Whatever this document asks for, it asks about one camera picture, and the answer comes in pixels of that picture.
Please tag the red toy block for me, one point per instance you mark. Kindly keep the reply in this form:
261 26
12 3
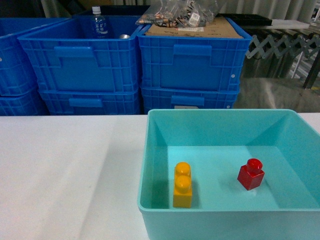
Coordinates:
251 174

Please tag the teal plastic box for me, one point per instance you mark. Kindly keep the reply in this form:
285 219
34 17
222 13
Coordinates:
216 143

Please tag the yellow toy block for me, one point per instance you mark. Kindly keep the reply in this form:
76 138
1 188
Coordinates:
182 187

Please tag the lower right blue crate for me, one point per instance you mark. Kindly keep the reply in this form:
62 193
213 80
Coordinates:
165 98

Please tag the lower middle blue crate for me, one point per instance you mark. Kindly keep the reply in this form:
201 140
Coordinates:
91 103

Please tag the blue crate with cardboard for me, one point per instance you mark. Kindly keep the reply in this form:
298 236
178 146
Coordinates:
207 60

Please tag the clear bag of parts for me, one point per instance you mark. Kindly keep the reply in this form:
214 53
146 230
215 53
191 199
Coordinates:
180 13

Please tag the brown cardboard sheet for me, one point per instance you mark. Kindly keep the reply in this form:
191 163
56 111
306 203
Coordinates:
219 28

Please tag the clear water bottle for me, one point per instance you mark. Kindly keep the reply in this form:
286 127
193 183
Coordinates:
100 28

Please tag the blue crate with bottle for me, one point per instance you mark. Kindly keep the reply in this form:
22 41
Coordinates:
66 56

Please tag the expandable roller conveyor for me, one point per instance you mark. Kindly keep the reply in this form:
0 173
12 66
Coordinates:
277 43

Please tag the black tray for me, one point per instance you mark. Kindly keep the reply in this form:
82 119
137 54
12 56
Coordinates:
246 19

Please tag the far left blue crate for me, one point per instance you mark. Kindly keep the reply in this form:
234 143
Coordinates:
16 72

